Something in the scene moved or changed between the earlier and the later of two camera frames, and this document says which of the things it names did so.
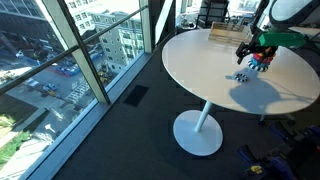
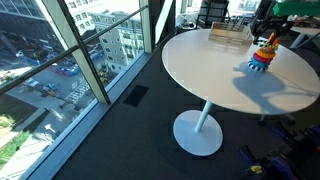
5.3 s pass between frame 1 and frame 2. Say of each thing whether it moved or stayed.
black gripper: moved
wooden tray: stayed
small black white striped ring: moved
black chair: stayed
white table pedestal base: stayed
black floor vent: stayed
